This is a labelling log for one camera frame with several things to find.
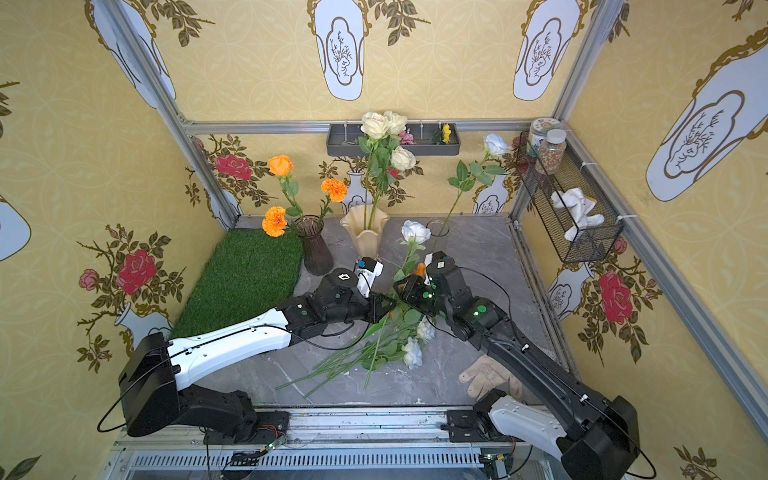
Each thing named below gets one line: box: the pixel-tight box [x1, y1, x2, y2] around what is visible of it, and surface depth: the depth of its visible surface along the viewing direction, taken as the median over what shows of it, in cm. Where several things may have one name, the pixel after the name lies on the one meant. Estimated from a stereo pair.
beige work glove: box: [459, 354, 524, 401], surface depth 83 cm
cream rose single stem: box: [368, 146, 416, 229], surface depth 85 cm
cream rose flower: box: [358, 111, 417, 231], surface depth 84 cm
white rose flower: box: [393, 220, 431, 282], surface depth 78 cm
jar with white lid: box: [539, 129, 567, 175], surface depth 81 cm
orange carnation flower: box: [262, 206, 288, 238], surface depth 76 cm
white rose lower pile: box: [417, 315, 436, 344], surface depth 87 cm
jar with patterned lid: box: [528, 118, 563, 158], surface depth 88 cm
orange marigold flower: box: [319, 178, 348, 223], surface depth 83 cm
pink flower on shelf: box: [398, 131, 417, 145], surface depth 89 cm
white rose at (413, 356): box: [402, 337, 423, 370], surface depth 83 cm
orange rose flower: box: [268, 155, 303, 217], surface depth 87 cm
